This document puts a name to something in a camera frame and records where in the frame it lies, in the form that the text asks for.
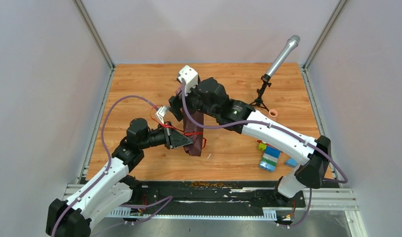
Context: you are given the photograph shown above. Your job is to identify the red ribbon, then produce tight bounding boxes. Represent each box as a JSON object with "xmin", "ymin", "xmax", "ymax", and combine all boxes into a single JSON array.
[{"xmin": 150, "ymin": 105, "xmax": 207, "ymax": 156}]

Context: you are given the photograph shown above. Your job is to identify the black tripod stand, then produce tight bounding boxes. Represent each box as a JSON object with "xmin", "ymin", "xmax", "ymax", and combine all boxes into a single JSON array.
[{"xmin": 249, "ymin": 74, "xmax": 271, "ymax": 111}]

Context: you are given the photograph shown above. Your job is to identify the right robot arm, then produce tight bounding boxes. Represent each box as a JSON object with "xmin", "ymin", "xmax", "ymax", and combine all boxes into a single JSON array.
[{"xmin": 169, "ymin": 76, "xmax": 331, "ymax": 206}]

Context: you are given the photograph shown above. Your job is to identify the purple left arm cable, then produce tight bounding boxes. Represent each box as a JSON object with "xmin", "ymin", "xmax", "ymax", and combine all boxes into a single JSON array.
[{"xmin": 50, "ymin": 95, "xmax": 160, "ymax": 237}]

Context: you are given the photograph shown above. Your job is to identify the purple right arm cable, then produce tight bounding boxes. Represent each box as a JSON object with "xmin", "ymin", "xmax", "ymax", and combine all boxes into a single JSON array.
[{"xmin": 181, "ymin": 81, "xmax": 349, "ymax": 185}]

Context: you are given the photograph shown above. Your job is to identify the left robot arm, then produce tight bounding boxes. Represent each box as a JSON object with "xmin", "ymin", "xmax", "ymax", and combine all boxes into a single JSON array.
[{"xmin": 45, "ymin": 118, "xmax": 193, "ymax": 237}]

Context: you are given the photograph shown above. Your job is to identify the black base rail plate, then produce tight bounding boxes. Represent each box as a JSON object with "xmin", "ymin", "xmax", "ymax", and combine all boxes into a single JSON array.
[{"xmin": 127, "ymin": 181, "xmax": 306, "ymax": 217}]

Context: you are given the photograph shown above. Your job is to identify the blue triangular toy block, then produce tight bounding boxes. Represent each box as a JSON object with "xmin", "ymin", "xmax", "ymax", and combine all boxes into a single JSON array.
[{"xmin": 285, "ymin": 158, "xmax": 297, "ymax": 168}]

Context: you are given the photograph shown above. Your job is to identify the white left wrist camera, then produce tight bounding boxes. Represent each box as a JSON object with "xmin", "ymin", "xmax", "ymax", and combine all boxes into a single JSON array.
[{"xmin": 155, "ymin": 105, "xmax": 169, "ymax": 124}]

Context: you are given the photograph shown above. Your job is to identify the pink ribbed vase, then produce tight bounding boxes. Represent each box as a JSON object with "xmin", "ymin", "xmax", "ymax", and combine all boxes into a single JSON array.
[{"xmin": 268, "ymin": 109, "xmax": 278, "ymax": 121}]

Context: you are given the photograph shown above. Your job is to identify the silver microphone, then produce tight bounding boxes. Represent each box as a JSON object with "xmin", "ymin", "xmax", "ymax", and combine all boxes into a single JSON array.
[{"xmin": 263, "ymin": 35, "xmax": 300, "ymax": 81}]

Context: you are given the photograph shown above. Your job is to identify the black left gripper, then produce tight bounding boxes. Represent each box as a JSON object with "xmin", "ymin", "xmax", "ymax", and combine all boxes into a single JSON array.
[{"xmin": 140, "ymin": 121, "xmax": 193, "ymax": 150}]

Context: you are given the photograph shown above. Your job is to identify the colourful toy block stack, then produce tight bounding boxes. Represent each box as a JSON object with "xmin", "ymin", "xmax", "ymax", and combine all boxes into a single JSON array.
[{"xmin": 257, "ymin": 140, "xmax": 282, "ymax": 172}]

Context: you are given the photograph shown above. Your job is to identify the maroon flower bouquet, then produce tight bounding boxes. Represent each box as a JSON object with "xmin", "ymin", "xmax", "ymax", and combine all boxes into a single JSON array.
[{"xmin": 183, "ymin": 117, "xmax": 203, "ymax": 157}]

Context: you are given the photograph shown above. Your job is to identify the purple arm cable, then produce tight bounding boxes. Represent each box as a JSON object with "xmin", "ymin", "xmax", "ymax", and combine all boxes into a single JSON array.
[
  {"xmin": 181, "ymin": 81, "xmax": 349, "ymax": 185},
  {"xmin": 50, "ymin": 95, "xmax": 160, "ymax": 237}
]

